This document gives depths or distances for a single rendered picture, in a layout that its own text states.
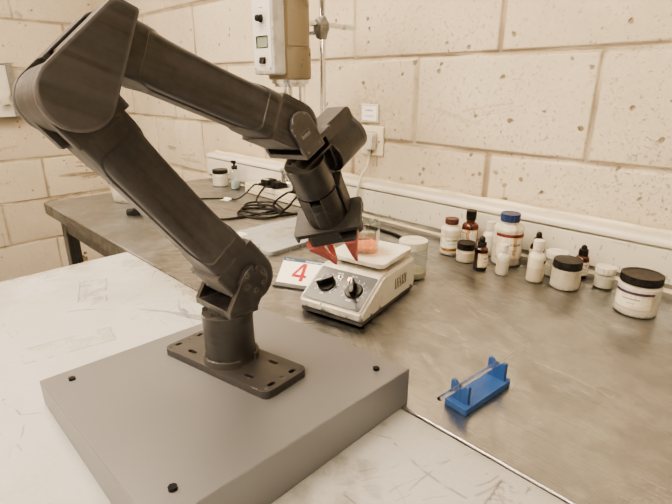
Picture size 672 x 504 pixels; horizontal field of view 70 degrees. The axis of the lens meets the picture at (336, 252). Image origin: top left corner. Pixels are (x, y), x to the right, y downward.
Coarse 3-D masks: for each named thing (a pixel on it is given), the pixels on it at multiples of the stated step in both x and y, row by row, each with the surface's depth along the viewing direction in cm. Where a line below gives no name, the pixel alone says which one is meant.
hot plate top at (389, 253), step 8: (336, 248) 90; (344, 248) 90; (384, 248) 90; (392, 248) 90; (400, 248) 90; (408, 248) 90; (344, 256) 86; (360, 256) 86; (376, 256) 86; (384, 256) 86; (392, 256) 86; (400, 256) 87; (360, 264) 84; (368, 264) 83; (376, 264) 82; (384, 264) 82
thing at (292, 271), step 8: (288, 264) 98; (296, 264) 98; (304, 264) 97; (312, 264) 97; (280, 272) 97; (288, 272) 97; (296, 272) 97; (304, 272) 96; (312, 272) 96; (288, 280) 96; (296, 280) 96; (304, 280) 95
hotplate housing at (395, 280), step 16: (352, 272) 84; (368, 272) 84; (384, 272) 84; (400, 272) 87; (384, 288) 83; (400, 288) 88; (304, 304) 84; (320, 304) 82; (368, 304) 79; (384, 304) 84; (352, 320) 79; (368, 320) 80
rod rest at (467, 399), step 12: (492, 360) 64; (492, 372) 64; (504, 372) 63; (456, 384) 59; (468, 384) 63; (480, 384) 63; (492, 384) 63; (504, 384) 63; (456, 396) 59; (468, 396) 58; (480, 396) 60; (492, 396) 61; (456, 408) 59; (468, 408) 58
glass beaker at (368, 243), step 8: (368, 216) 83; (376, 216) 84; (368, 224) 84; (376, 224) 85; (360, 232) 85; (368, 232) 84; (376, 232) 85; (360, 240) 85; (368, 240) 85; (376, 240) 86; (360, 248) 86; (368, 248) 85; (376, 248) 86; (368, 256) 86
